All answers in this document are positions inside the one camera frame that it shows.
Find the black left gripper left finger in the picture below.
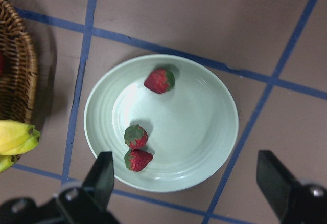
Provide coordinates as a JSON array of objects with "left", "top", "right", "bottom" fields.
[{"left": 82, "top": 151, "right": 114, "bottom": 210}]

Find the red yellow apple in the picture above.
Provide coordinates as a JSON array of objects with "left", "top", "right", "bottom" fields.
[{"left": 0, "top": 53, "right": 4, "bottom": 75}]

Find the brown wicker basket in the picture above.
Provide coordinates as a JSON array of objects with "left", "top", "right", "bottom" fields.
[{"left": 1, "top": 0, "right": 38, "bottom": 123}]

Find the top yellow banana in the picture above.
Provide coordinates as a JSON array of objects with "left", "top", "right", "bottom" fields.
[{"left": 1, "top": 120, "right": 35, "bottom": 154}]

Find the light green plate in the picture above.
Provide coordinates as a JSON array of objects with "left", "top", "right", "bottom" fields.
[{"left": 84, "top": 54, "right": 239, "bottom": 192}]

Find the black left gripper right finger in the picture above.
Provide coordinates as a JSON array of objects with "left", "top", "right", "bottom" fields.
[{"left": 256, "top": 150, "right": 301, "bottom": 223}]

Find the red strawberry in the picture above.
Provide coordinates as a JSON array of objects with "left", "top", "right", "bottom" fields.
[{"left": 124, "top": 149, "right": 153, "bottom": 172}]

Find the strawberry with green top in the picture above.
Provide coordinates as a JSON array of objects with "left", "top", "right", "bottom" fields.
[{"left": 124, "top": 124, "right": 148, "bottom": 149}]

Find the yellow banana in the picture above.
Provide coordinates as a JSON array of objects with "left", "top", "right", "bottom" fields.
[
  {"left": 0, "top": 155, "right": 19, "bottom": 173},
  {"left": 1, "top": 120, "right": 35, "bottom": 154},
  {"left": 1, "top": 130, "right": 41, "bottom": 155}
]

